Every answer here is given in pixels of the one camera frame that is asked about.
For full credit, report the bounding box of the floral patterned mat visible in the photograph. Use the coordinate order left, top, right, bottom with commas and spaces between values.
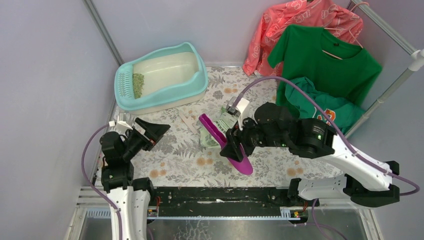
132, 67, 342, 187

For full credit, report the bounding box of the pink patterned garment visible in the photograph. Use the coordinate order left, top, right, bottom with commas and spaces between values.
242, 0, 364, 76

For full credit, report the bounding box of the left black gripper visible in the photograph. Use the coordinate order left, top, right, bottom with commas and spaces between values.
122, 117, 171, 161

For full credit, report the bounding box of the pink clothes hanger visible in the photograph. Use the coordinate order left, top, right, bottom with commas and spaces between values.
321, 1, 370, 61

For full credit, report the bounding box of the green litter pile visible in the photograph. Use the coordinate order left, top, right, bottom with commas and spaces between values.
132, 73, 145, 99

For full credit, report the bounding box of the green jersey with orange logo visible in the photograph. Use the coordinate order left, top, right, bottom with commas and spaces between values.
283, 77, 365, 134

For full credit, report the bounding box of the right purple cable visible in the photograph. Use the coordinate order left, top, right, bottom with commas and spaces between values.
231, 76, 421, 240

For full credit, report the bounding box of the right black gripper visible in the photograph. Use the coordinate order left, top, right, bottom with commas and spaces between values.
219, 110, 289, 162

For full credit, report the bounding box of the purple litter scoop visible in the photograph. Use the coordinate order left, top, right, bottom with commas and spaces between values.
199, 113, 254, 175

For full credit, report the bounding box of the green t-shirt on hanger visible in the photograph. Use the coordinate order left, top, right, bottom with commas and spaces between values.
267, 24, 382, 106

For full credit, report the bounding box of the teal cat litter box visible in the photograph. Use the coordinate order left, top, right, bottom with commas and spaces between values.
114, 42, 209, 115

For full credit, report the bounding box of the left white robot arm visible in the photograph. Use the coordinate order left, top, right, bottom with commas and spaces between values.
99, 117, 170, 240

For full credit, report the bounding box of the green cat litter bag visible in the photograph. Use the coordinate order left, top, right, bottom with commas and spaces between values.
199, 106, 238, 148

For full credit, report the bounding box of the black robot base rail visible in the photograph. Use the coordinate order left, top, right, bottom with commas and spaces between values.
147, 187, 319, 221

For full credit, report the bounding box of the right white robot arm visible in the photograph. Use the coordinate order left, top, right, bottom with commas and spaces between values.
220, 102, 400, 208

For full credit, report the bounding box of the purple cable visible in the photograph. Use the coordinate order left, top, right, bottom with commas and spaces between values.
231, 76, 421, 240
81, 123, 125, 240

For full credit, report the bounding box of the metal clothes rack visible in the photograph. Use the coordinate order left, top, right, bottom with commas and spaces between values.
334, 0, 424, 182

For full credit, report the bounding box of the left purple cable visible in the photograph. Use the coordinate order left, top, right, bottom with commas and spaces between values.
81, 123, 125, 240

